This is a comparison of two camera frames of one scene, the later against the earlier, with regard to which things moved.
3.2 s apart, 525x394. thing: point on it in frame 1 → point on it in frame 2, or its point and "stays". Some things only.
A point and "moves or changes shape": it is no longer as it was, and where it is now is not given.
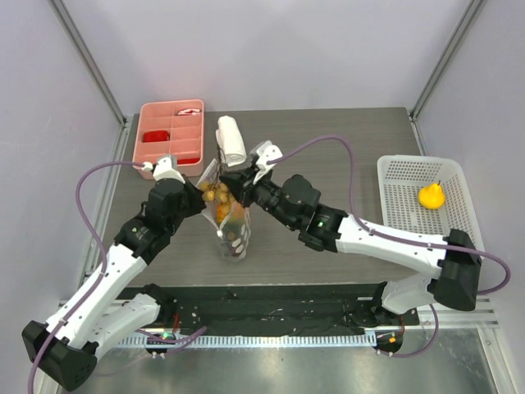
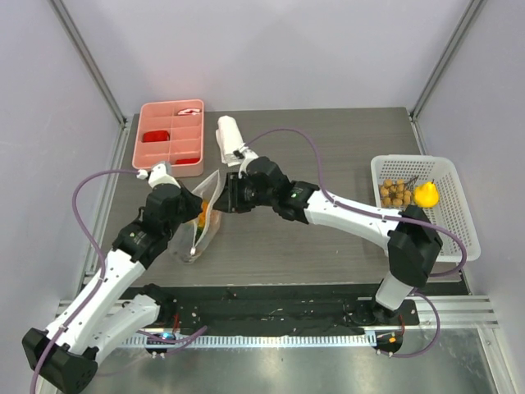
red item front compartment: (188, 161) stays
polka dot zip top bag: (225, 207) → (189, 239)
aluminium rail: (469, 313) stays
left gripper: (198, 203) stays
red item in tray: (155, 135) stays
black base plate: (285, 309) stays
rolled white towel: (230, 139) stays
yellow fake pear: (431, 196) moves or changes shape
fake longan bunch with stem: (216, 190) → (397, 192)
